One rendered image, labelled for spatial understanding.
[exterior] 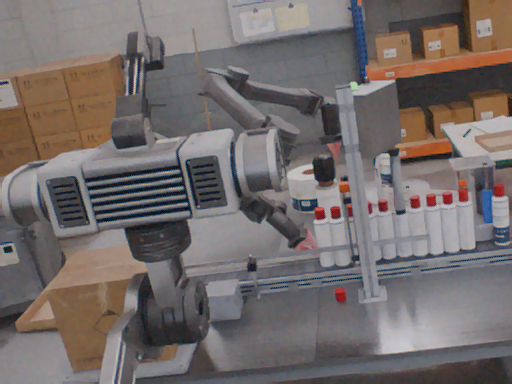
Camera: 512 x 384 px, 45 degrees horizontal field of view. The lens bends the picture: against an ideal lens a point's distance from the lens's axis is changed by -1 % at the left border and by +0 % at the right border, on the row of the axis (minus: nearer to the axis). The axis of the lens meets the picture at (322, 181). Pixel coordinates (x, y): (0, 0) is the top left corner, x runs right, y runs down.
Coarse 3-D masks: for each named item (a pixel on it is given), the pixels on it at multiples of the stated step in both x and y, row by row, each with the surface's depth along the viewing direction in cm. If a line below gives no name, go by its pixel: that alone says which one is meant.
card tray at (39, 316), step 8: (40, 296) 223; (32, 304) 217; (40, 304) 222; (48, 304) 223; (24, 312) 211; (32, 312) 216; (40, 312) 218; (48, 312) 217; (24, 320) 211; (32, 320) 205; (40, 320) 205; (48, 320) 205; (24, 328) 206; (32, 328) 206; (40, 328) 206; (48, 328) 206; (56, 328) 206
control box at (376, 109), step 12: (372, 84) 183; (384, 84) 181; (360, 96) 173; (372, 96) 175; (384, 96) 180; (396, 96) 185; (360, 108) 174; (372, 108) 175; (384, 108) 180; (396, 108) 186; (360, 120) 176; (372, 120) 176; (384, 120) 181; (396, 120) 186; (360, 132) 177; (372, 132) 176; (384, 132) 181; (396, 132) 187; (360, 144) 179; (372, 144) 177; (384, 144) 182; (396, 144) 187; (372, 156) 178
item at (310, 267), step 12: (492, 240) 208; (444, 252) 206; (468, 252) 203; (480, 252) 202; (288, 264) 214; (300, 264) 213; (312, 264) 212; (192, 276) 217; (204, 276) 215; (216, 276) 214; (228, 276) 213; (240, 276) 211; (252, 276) 210; (264, 276) 209; (276, 276) 207
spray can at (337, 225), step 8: (336, 208) 201; (336, 216) 201; (336, 224) 201; (344, 224) 203; (336, 232) 202; (344, 232) 203; (336, 240) 203; (344, 240) 204; (336, 256) 206; (344, 256) 205; (336, 264) 208; (344, 264) 206
